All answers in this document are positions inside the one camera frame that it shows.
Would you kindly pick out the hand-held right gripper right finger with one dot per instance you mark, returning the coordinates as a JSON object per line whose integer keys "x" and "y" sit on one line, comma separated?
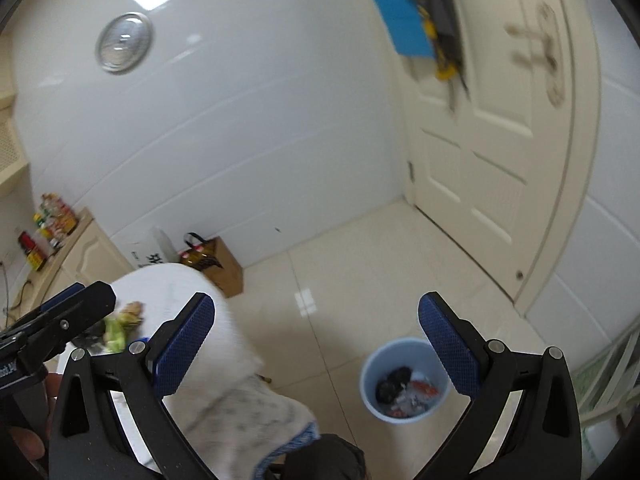
{"x": 450, "y": 345}

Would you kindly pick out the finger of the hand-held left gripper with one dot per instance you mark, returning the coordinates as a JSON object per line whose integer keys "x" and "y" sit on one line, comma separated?
{"x": 62, "y": 297}
{"x": 80, "y": 310}

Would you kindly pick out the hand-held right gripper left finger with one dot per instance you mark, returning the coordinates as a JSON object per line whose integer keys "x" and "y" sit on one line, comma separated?
{"x": 185, "y": 345}

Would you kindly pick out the green snack wrapper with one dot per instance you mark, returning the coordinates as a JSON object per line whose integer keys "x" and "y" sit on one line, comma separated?
{"x": 117, "y": 335}

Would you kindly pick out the light blue plastic bin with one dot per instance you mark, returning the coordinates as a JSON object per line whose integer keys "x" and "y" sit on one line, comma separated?
{"x": 380, "y": 355}

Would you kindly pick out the person's left hand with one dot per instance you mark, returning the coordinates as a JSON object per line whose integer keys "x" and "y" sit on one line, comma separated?
{"x": 27, "y": 442}

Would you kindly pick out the round table, white cloth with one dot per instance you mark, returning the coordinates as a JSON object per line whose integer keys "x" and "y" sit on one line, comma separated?
{"x": 225, "y": 360}

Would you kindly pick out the cream lower kitchen cabinet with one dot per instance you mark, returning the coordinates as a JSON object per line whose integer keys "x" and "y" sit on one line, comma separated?
{"x": 95, "y": 255}

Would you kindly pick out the yellow-capped bottle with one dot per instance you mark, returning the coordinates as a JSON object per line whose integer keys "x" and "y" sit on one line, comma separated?
{"x": 47, "y": 232}

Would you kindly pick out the white rice bag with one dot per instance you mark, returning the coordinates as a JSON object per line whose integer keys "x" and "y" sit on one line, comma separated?
{"x": 150, "y": 255}

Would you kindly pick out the cream lattice-door cabinet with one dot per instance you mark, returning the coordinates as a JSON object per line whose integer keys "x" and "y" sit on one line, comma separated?
{"x": 10, "y": 150}

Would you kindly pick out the person's dark trouser leg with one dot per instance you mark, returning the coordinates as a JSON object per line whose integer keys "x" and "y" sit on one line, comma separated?
{"x": 325, "y": 460}

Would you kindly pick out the metal door hinge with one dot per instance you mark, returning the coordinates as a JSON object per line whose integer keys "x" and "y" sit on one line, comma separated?
{"x": 411, "y": 172}

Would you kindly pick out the cream panel door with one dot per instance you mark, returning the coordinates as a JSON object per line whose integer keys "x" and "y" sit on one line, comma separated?
{"x": 500, "y": 135}

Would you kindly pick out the cream upper cabinet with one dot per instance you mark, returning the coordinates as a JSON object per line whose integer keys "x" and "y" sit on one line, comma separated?
{"x": 5, "y": 75}

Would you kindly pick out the blue hanging cloth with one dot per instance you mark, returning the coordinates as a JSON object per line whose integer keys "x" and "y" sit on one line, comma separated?
{"x": 400, "y": 10}

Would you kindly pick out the grey hanging cloth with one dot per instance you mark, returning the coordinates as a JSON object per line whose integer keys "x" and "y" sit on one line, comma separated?
{"x": 445, "y": 0}

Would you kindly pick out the white frame with green panel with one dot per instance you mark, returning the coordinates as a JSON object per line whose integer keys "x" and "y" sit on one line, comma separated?
{"x": 595, "y": 380}

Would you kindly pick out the round metal wall cover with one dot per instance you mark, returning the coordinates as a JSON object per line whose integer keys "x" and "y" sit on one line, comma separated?
{"x": 125, "y": 42}

